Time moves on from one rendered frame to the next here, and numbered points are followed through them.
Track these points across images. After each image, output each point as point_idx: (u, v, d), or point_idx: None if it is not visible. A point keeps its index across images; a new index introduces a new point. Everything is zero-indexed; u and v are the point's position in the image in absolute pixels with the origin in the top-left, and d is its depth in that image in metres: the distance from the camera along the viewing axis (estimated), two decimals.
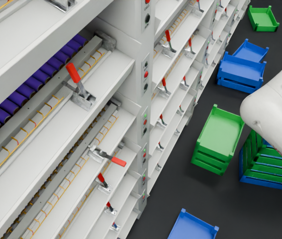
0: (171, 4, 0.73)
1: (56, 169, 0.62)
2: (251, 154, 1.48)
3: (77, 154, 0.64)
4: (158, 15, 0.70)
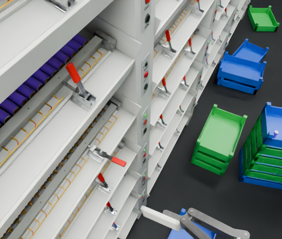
0: (171, 4, 0.73)
1: (56, 169, 0.62)
2: (251, 154, 1.48)
3: (77, 154, 0.64)
4: (158, 15, 0.70)
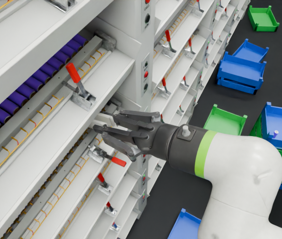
0: (171, 4, 0.73)
1: (56, 169, 0.62)
2: None
3: (77, 154, 0.64)
4: (158, 15, 0.70)
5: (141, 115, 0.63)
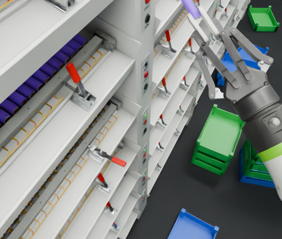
0: (171, 4, 0.73)
1: (56, 169, 0.62)
2: (251, 154, 1.48)
3: (77, 154, 0.64)
4: (158, 15, 0.70)
5: (250, 51, 0.51)
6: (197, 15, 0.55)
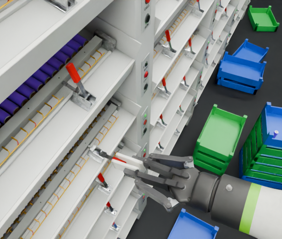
0: (171, 4, 0.73)
1: (56, 169, 0.62)
2: (251, 154, 1.48)
3: (77, 154, 0.64)
4: (158, 15, 0.70)
5: None
6: None
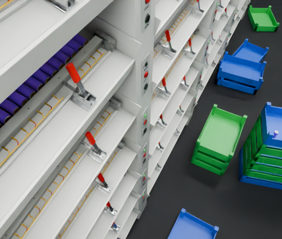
0: (171, 4, 0.73)
1: None
2: (251, 154, 1.48)
3: (69, 150, 0.64)
4: (158, 15, 0.70)
5: None
6: None
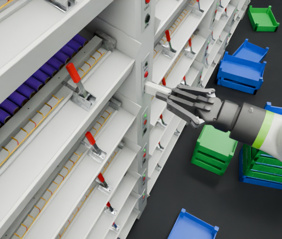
0: (171, 4, 0.73)
1: None
2: (251, 154, 1.48)
3: (70, 150, 0.64)
4: (158, 15, 0.70)
5: (186, 116, 0.68)
6: None
